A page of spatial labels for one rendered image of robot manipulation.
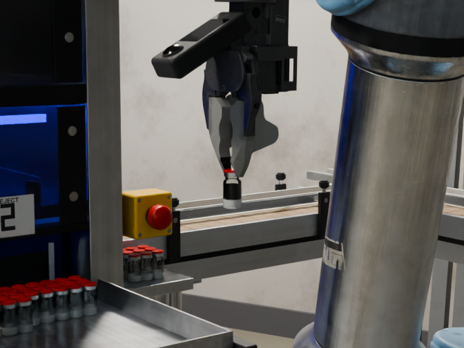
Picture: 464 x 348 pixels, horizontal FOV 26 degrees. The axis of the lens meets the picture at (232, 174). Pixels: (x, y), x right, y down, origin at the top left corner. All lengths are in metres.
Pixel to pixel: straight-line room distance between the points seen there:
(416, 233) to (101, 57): 0.89
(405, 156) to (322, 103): 3.41
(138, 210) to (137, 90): 2.99
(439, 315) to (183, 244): 1.93
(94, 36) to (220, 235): 0.49
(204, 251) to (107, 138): 0.36
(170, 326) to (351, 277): 0.66
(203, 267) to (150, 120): 2.75
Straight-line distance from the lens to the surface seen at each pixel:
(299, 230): 1.97
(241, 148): 1.14
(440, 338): 0.90
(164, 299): 1.86
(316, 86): 4.12
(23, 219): 1.52
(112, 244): 1.60
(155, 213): 1.59
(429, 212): 0.75
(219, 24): 1.13
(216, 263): 1.85
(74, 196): 1.55
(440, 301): 3.61
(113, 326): 1.43
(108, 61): 1.56
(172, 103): 4.47
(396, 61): 0.68
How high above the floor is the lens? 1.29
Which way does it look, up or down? 8 degrees down
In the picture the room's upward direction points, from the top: straight up
